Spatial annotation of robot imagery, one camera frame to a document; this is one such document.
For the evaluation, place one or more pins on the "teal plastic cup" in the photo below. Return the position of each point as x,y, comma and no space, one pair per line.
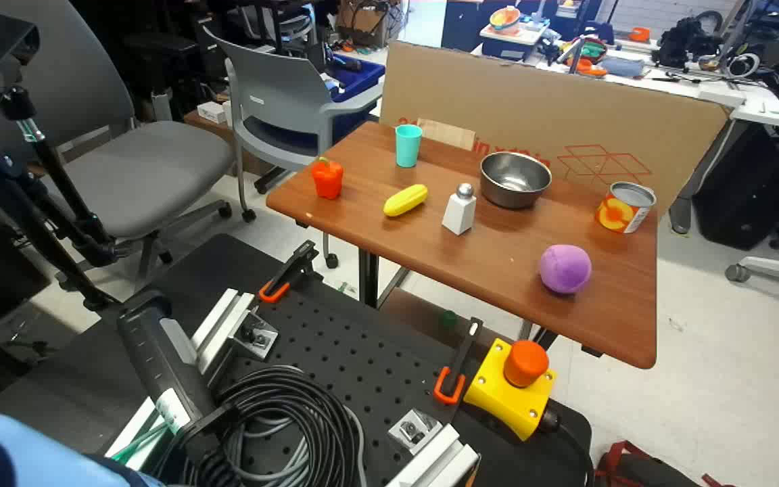
408,147

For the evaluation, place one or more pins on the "blue plastic bin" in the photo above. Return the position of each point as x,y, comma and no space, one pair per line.
357,76

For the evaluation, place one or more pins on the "metal bowl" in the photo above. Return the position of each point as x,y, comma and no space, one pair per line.
515,179

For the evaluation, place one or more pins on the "grey office chair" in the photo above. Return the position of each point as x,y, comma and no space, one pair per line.
135,172

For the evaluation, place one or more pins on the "black table leg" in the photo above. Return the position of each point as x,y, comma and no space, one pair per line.
368,281

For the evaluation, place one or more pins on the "orange black clamp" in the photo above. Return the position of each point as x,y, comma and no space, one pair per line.
285,275
456,374

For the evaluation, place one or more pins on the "silver can with fruit label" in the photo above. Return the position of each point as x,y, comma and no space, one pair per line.
628,216

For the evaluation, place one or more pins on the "cardboard panel with red print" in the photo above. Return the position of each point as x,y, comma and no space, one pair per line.
515,98

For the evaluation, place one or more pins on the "black tripod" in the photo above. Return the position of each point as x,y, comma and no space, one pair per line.
54,179

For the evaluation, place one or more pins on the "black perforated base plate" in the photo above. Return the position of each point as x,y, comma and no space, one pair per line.
364,354

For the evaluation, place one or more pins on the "white background table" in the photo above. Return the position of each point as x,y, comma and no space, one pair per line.
749,101

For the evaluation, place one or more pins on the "purple ball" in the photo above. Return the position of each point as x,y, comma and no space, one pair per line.
563,270

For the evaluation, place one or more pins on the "black bag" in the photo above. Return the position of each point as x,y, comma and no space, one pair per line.
755,191

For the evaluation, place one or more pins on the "grey power box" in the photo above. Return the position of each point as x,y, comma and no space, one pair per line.
166,360

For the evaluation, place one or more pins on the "light blue chair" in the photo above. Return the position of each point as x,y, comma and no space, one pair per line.
289,98

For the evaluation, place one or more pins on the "orange toy pepper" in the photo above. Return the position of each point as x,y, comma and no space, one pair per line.
329,179

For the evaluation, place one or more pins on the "white salt shaker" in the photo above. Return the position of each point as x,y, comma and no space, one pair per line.
457,216

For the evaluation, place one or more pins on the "blue cloth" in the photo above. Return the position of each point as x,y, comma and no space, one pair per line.
19,455

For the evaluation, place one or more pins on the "yellow emergency stop box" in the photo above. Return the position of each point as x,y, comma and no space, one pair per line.
507,394

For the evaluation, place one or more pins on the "aluminium rail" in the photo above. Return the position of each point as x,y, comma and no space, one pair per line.
433,461
223,325

